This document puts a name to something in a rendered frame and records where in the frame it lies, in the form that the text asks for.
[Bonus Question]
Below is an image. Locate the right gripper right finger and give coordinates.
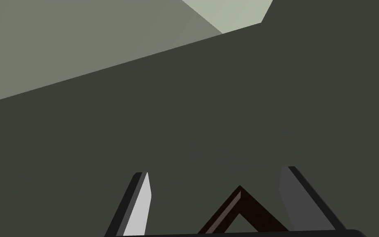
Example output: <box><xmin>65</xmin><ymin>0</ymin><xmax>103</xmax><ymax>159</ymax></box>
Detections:
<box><xmin>278</xmin><ymin>166</ymin><xmax>347</xmax><ymax>232</ymax></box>

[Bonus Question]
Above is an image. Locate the dark brown picture frame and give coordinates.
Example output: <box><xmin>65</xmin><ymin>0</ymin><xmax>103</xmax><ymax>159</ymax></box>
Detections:
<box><xmin>197</xmin><ymin>185</ymin><xmax>289</xmax><ymax>235</ymax></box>

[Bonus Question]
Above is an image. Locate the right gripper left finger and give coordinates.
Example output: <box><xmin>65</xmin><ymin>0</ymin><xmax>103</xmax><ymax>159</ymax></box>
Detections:
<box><xmin>104</xmin><ymin>171</ymin><xmax>152</xmax><ymax>237</ymax></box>

